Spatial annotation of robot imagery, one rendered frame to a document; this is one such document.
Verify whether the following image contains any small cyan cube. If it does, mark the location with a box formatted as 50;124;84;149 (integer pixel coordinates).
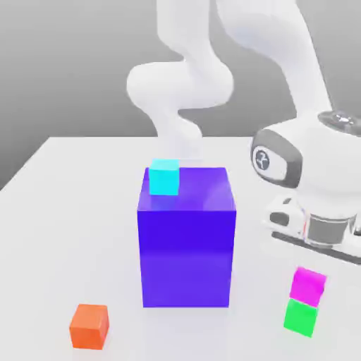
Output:
148;158;181;196

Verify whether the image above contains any small green cube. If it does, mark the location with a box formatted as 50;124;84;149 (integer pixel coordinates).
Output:
283;298;320;338

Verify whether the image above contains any small orange cube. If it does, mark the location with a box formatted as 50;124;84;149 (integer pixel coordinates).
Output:
68;303;110;350

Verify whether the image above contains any large purple box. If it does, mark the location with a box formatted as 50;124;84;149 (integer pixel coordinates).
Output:
137;166;237;309

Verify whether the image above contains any small magenta cube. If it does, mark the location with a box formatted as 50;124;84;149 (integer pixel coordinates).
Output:
289;266;328;308

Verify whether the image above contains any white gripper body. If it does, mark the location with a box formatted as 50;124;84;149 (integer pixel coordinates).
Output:
269;230;361;273

